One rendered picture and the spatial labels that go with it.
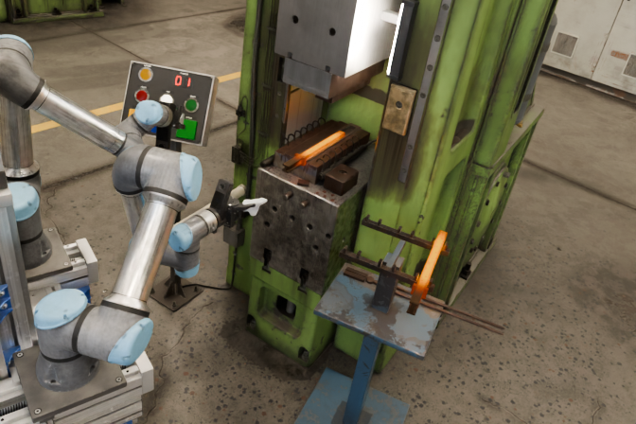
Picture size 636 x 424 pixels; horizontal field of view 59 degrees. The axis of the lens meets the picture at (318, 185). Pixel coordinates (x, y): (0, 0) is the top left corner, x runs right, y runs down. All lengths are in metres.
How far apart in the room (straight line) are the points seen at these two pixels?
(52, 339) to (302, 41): 1.20
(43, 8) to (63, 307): 5.49
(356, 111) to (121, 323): 1.51
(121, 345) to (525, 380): 2.08
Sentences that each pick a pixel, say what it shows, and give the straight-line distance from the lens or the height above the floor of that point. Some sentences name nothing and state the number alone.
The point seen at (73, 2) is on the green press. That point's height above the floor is 0.16.
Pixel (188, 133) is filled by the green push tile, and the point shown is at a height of 1.00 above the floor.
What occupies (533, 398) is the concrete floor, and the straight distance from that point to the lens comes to 2.95.
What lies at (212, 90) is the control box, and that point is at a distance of 2.28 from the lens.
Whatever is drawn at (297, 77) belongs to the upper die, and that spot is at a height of 1.31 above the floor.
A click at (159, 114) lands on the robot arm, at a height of 1.24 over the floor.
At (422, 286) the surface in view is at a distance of 1.75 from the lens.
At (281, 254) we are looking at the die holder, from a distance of 2.36.
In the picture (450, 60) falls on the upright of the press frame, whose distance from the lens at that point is 1.93.
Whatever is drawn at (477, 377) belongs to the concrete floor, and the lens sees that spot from 2.91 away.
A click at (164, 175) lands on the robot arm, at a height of 1.28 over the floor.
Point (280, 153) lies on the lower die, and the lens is 2.22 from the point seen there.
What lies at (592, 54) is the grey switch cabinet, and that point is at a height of 0.37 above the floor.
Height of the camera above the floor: 2.06
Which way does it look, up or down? 32 degrees down
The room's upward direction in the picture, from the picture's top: 9 degrees clockwise
